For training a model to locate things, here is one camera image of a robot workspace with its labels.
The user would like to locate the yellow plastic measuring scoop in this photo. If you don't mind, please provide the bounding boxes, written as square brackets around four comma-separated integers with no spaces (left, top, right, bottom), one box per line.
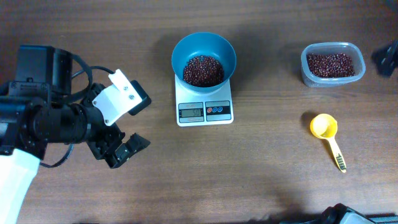
[310,113,347,173]

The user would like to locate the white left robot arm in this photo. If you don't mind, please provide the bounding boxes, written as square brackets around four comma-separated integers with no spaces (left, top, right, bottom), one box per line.
[1,45,151,223]

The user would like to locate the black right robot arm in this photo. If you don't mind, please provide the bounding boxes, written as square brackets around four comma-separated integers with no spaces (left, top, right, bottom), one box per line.
[300,40,397,224]

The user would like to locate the white digital kitchen scale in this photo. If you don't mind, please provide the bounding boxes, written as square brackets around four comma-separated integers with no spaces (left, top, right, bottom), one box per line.
[175,76,234,127]

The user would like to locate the red beans in bowl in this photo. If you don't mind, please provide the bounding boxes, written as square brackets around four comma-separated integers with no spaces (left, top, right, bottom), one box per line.
[183,55,224,87]

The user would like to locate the blue plastic bowl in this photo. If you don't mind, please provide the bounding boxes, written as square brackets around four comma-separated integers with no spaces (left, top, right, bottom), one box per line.
[171,32,237,93]

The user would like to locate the clear plastic food container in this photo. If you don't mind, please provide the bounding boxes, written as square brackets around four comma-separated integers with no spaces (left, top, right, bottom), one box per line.
[300,42,366,87]

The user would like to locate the red adzuki beans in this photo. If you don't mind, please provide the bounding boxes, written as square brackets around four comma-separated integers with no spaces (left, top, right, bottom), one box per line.
[306,53,355,78]

